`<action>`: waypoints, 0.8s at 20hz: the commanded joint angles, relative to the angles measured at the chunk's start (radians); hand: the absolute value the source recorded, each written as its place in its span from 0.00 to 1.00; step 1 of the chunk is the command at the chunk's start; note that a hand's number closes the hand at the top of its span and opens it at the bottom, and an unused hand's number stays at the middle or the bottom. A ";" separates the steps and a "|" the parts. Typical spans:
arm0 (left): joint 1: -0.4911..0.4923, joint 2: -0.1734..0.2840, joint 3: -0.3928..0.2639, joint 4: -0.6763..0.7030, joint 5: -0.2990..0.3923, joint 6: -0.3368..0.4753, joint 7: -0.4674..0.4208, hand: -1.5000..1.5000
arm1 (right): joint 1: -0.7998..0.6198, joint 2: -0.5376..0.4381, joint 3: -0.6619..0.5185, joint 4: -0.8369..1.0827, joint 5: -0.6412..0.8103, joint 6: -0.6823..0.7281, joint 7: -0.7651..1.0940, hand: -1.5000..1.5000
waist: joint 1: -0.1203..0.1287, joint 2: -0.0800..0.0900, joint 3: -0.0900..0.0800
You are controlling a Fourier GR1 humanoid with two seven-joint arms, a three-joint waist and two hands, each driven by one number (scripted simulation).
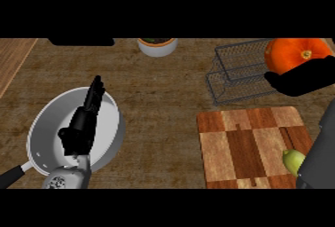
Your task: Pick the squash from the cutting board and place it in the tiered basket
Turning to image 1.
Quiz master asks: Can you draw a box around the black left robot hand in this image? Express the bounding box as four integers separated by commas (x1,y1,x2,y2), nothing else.
56,74,108,157

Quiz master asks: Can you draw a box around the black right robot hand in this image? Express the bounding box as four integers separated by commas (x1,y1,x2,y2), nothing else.
263,55,335,98

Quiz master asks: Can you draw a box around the checkered wooden cutting board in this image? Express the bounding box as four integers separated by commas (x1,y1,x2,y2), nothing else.
195,106,316,190

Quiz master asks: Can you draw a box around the green squash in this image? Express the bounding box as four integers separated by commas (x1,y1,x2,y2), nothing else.
282,148,307,178

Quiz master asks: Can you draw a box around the orange pumpkin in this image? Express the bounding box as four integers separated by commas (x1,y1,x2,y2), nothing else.
263,37,335,75

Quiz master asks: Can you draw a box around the black appliance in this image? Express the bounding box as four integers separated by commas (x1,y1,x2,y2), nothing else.
47,37,117,47

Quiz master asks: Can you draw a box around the white plant pot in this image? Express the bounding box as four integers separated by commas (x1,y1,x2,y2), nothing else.
136,37,179,58

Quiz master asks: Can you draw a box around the white frying pan black handle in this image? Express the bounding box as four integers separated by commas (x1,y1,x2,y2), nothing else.
0,86,129,190

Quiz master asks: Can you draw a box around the dark wire tiered basket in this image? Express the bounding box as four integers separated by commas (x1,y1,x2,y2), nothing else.
204,38,282,107

